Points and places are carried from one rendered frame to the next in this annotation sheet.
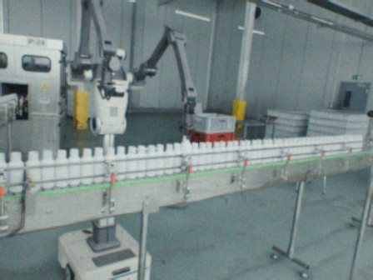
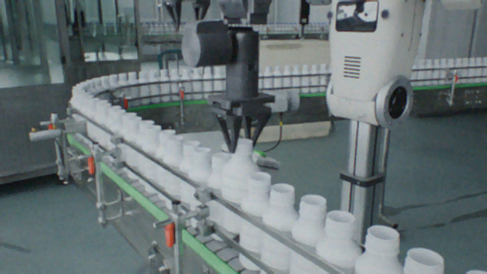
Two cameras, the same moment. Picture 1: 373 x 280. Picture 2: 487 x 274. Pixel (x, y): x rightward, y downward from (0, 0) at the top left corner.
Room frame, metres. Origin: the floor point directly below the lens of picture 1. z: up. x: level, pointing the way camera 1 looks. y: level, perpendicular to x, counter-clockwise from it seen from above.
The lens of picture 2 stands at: (1.77, -0.70, 1.41)
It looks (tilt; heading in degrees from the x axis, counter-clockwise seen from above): 16 degrees down; 90
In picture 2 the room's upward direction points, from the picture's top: straight up
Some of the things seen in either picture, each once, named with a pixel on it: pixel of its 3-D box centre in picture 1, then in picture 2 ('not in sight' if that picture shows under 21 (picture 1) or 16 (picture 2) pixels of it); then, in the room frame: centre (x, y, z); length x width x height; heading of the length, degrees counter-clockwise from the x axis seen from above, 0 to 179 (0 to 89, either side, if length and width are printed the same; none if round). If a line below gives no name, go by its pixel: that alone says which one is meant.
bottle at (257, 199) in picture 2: (193, 157); (257, 220); (1.79, -0.07, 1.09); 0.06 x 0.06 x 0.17
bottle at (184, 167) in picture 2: (159, 159); (193, 180); (1.66, 0.12, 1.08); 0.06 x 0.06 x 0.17
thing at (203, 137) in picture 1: (211, 137); not in sight; (4.46, -0.41, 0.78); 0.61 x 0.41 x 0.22; 133
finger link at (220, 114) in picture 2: (186, 131); (238, 125); (1.76, -0.02, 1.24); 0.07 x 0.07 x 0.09; 36
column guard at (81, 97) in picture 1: (80, 109); not in sight; (8.93, 3.06, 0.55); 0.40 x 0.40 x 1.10; 36
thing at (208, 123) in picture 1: (211, 122); not in sight; (4.46, -0.40, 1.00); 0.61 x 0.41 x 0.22; 134
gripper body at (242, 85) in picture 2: (186, 119); (242, 85); (1.77, -0.01, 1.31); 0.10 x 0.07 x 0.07; 36
